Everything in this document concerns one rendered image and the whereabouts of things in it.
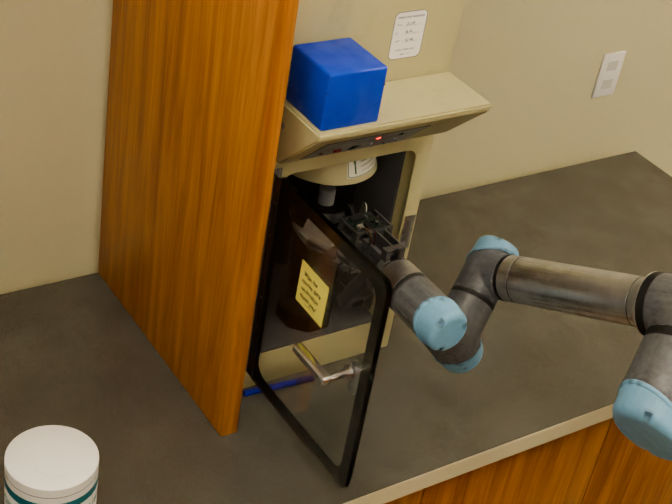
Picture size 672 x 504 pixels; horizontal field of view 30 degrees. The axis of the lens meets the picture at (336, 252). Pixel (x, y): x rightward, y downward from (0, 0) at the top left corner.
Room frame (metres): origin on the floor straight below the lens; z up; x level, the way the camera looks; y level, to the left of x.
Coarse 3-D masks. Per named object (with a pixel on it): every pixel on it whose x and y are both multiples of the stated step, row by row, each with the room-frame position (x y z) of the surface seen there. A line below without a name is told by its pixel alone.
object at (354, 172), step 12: (324, 168) 1.75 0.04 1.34; (336, 168) 1.76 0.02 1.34; (348, 168) 1.77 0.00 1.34; (360, 168) 1.78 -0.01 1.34; (372, 168) 1.81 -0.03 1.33; (312, 180) 1.75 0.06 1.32; (324, 180) 1.75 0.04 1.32; (336, 180) 1.75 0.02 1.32; (348, 180) 1.76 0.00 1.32; (360, 180) 1.77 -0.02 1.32
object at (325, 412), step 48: (288, 192) 1.60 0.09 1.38; (288, 240) 1.59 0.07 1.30; (336, 240) 1.49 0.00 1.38; (288, 288) 1.57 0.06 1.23; (336, 288) 1.48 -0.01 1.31; (384, 288) 1.40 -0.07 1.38; (288, 336) 1.55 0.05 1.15; (336, 336) 1.46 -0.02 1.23; (288, 384) 1.54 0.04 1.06; (336, 384) 1.45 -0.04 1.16; (336, 432) 1.43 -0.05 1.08; (336, 480) 1.41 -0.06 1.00
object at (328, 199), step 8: (312, 192) 1.81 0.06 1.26; (320, 192) 1.78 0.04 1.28; (328, 192) 1.78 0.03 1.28; (312, 200) 1.79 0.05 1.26; (320, 200) 1.78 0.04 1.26; (328, 200) 1.78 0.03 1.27; (336, 200) 1.80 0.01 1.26; (344, 200) 1.81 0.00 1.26; (320, 208) 1.77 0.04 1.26; (328, 208) 1.77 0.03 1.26; (336, 208) 1.78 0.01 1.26; (344, 208) 1.78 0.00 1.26; (328, 216) 1.75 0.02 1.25; (336, 216) 1.76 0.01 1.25; (344, 216) 1.77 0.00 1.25
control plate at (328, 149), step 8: (416, 128) 1.69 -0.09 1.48; (424, 128) 1.71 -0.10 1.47; (376, 136) 1.65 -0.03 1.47; (384, 136) 1.67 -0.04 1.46; (392, 136) 1.69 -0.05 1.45; (400, 136) 1.72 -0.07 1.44; (408, 136) 1.74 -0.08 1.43; (328, 144) 1.59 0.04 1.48; (336, 144) 1.61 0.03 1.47; (344, 144) 1.63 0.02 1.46; (352, 144) 1.65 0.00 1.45; (376, 144) 1.72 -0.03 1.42; (320, 152) 1.63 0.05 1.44; (328, 152) 1.65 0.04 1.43
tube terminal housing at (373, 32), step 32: (320, 0) 1.67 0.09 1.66; (352, 0) 1.71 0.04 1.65; (384, 0) 1.74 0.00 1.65; (416, 0) 1.78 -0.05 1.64; (448, 0) 1.82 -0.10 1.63; (320, 32) 1.68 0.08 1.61; (352, 32) 1.71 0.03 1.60; (384, 32) 1.75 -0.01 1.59; (448, 32) 1.83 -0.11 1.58; (416, 64) 1.80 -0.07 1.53; (448, 64) 1.84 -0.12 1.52; (320, 160) 1.70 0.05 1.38; (352, 160) 1.74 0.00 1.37; (416, 160) 1.82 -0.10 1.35; (416, 192) 1.83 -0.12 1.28
